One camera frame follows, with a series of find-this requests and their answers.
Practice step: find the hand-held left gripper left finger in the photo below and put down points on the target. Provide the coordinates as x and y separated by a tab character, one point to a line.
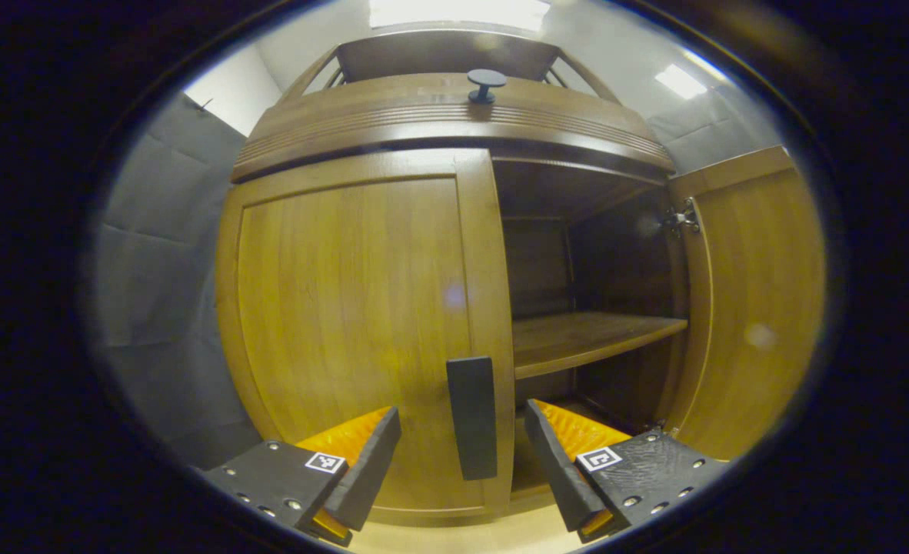
370	469

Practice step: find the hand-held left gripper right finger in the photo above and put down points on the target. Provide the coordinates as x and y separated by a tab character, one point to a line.
554	469

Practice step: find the wooden shoe cabinet door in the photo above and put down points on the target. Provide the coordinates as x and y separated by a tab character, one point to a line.
347	308
762	308

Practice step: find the wooden double-door shoe cabinet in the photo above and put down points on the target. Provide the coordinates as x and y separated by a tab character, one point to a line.
624	269

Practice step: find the wooden inner cabinet shelf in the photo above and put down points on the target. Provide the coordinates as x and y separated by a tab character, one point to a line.
577	338

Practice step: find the metal door hinge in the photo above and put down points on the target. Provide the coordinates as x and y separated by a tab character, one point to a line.
681	219

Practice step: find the wooden ribbed drawer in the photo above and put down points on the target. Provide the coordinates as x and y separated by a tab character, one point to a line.
393	115

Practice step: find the black round drawer knob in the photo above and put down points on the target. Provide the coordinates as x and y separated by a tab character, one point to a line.
486	78

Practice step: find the ceiling light panel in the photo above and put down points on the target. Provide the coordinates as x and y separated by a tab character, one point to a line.
680	81
462	11

